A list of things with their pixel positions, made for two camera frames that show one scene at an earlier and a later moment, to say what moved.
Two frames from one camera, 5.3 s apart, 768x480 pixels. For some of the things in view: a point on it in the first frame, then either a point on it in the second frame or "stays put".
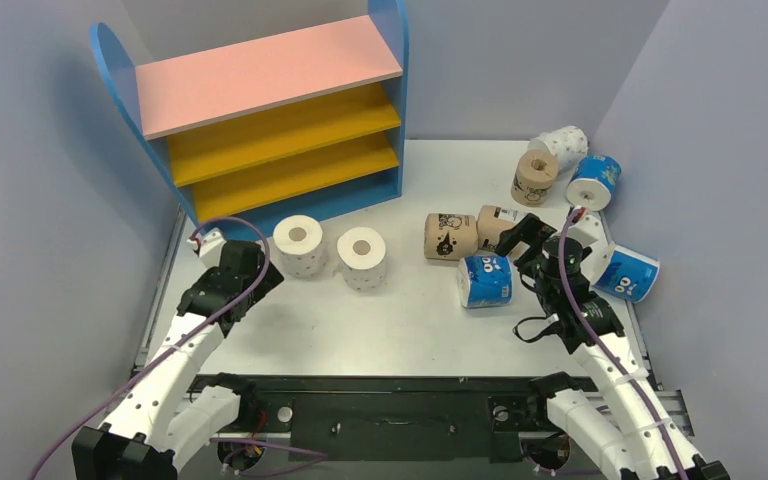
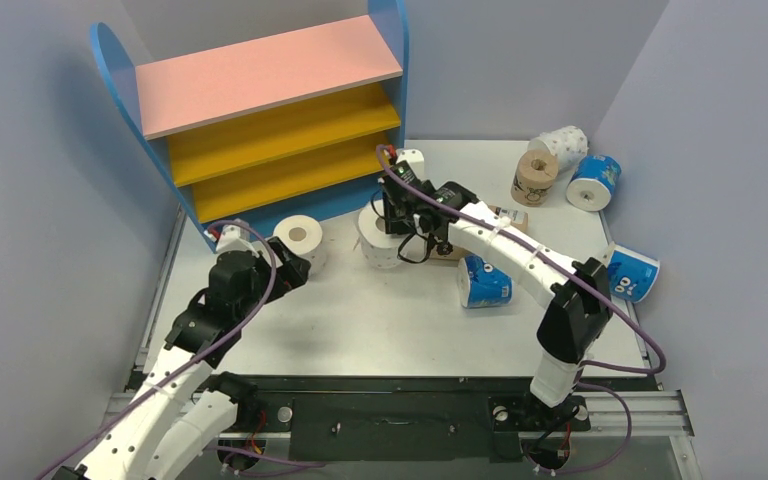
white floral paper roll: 568,144 stays put
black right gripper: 533,244 -> 396,216
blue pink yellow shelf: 276,130 stays put
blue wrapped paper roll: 593,182 stays put
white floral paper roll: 361,254 -> 379,248
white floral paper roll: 298,242 stays put
